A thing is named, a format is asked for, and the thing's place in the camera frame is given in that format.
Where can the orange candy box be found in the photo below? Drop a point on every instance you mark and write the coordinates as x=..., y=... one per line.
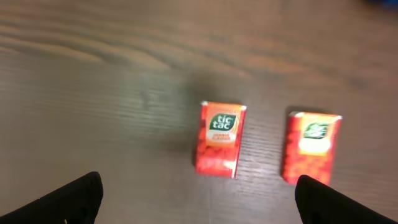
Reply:
x=219, y=140
x=311, y=146

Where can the blue tray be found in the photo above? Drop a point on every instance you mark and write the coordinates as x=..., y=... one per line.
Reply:
x=382, y=2

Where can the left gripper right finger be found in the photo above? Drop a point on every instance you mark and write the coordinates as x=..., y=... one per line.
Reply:
x=323, y=205

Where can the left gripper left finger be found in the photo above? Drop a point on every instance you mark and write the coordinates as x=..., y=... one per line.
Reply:
x=73, y=199

